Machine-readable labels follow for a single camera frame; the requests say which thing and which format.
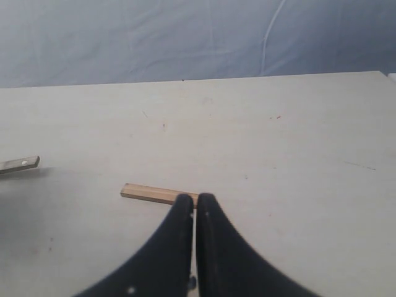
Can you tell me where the grey backdrop cloth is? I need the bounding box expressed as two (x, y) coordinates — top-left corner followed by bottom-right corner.
(1, 1), (395, 87)

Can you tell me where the light wood block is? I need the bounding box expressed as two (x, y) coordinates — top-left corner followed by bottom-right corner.
(120, 183), (199, 207)

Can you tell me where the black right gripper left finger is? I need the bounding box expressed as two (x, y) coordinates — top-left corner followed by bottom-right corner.
(78, 194), (194, 296)

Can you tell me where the wood block with holes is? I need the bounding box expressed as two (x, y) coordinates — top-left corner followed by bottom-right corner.
(0, 156), (40, 174)

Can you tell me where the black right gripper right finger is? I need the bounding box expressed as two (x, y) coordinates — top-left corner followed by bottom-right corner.
(197, 193), (316, 296)

